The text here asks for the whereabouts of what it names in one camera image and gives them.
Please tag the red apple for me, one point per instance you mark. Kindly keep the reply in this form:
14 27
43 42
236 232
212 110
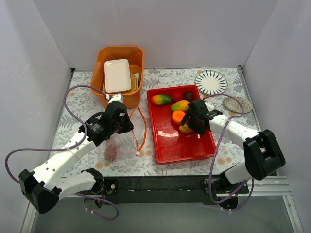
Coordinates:
177 96

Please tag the orange tangerine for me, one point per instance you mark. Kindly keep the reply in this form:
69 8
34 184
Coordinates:
177 117

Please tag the purple grape bunch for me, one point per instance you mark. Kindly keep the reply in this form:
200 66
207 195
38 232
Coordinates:
110 153

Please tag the striped round plate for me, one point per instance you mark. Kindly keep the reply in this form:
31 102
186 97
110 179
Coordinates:
211 82

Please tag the red plastic tray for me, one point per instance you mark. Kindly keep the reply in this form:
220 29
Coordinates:
171 145

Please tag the orange plastic bin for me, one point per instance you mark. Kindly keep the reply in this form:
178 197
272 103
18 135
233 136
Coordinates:
135 57

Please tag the speckled small round plate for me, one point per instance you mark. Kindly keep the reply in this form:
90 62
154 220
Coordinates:
235 106

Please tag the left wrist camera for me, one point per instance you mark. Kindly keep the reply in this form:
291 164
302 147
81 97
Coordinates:
114 98

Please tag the yellow woven basket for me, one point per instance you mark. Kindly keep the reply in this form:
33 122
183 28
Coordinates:
125 83

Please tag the red green mango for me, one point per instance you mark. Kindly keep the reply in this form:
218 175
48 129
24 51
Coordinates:
161 99

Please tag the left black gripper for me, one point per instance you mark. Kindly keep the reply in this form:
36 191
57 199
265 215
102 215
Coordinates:
120 123

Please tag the white rectangular plate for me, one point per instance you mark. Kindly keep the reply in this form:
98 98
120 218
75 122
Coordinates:
116 67

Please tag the green yellow mango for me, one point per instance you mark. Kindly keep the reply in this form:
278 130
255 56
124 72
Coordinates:
180 106

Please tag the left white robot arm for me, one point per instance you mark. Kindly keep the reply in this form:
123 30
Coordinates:
46 184

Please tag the dark purple passion fruit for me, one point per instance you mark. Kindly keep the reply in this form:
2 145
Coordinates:
188 96

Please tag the clear zip top bag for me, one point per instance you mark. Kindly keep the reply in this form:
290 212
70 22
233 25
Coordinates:
128 144

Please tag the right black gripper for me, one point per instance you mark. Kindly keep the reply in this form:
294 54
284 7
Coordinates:
192 120

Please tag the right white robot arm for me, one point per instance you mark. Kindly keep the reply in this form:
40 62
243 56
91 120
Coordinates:
262 153

